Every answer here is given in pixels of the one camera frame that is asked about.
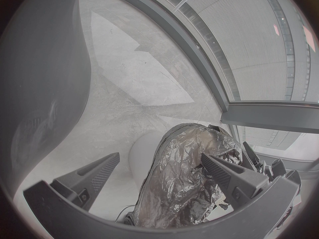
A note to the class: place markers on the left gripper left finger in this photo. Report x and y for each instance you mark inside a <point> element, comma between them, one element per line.
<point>99,172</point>

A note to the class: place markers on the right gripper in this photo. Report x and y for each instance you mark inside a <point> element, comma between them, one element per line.
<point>276,167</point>

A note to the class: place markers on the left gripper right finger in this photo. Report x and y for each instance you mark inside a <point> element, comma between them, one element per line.
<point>231,180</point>

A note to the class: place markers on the white trash bin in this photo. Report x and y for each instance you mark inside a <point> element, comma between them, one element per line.
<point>140,155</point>

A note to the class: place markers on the dark grey round chair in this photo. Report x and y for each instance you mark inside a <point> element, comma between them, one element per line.
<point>44,71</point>

